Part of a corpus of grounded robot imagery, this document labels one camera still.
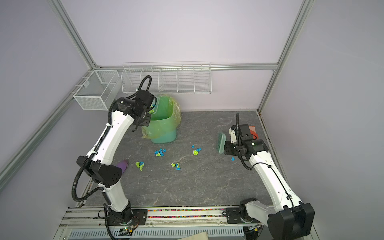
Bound mint green hand brush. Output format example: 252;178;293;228
217;133;227;154

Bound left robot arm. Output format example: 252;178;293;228
71;75;157;223

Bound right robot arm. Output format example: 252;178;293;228
223;114;315;240

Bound blue scraps near dustpan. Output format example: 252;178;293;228
192;145;202;152

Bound green trash bin with bag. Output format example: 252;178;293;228
142;96;182;144

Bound red rubber glove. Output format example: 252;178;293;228
249;126;259;140

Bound blue paper scrap cluster left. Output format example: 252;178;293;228
154;149;167;157

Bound green blue scrap far left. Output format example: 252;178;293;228
136;161;145;172

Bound green blue scrap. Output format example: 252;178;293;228
171;163;181;171
136;161;145;172

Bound purple pink scoop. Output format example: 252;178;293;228
116;160;129;173

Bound green blue scrap centre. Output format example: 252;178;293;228
171;163;181;171

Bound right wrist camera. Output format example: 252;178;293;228
229;126;237;144

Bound long white wire basket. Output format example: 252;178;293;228
121;62;212;94

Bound small white wire basket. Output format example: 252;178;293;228
74;70;122;111

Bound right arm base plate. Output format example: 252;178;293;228
222;207;257;224

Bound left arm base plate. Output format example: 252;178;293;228
106;209;148;226

